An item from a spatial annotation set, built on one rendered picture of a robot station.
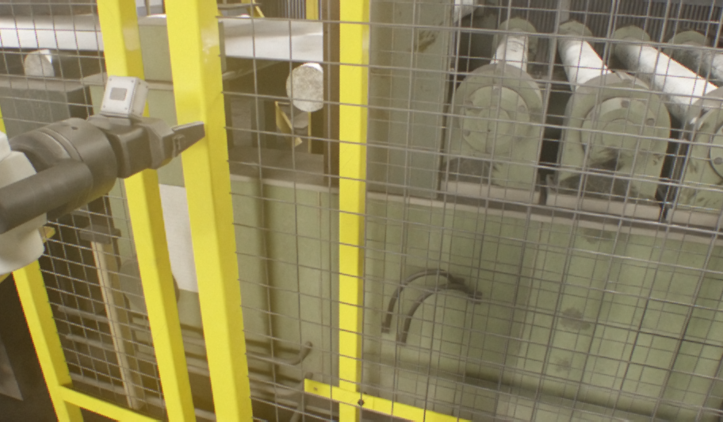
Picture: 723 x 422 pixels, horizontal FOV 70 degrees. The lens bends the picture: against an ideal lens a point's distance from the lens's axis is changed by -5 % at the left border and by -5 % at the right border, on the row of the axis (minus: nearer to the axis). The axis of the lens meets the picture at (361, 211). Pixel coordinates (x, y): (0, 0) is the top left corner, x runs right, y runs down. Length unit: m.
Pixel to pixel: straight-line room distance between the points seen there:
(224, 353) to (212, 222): 0.24
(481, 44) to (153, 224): 2.92
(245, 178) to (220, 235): 0.96
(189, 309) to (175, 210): 0.43
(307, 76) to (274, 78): 2.11
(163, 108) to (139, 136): 1.27
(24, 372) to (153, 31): 1.39
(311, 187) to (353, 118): 0.53
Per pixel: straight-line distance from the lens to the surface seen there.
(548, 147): 3.69
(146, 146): 0.64
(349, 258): 1.33
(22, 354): 2.42
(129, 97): 0.64
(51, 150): 0.57
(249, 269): 1.97
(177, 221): 2.03
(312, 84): 1.88
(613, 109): 1.56
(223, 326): 0.91
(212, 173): 0.79
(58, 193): 0.53
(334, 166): 1.66
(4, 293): 2.28
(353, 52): 1.17
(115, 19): 1.09
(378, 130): 1.57
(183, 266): 2.12
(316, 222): 1.76
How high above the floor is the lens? 1.52
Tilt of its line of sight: 24 degrees down
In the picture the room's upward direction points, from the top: 1 degrees clockwise
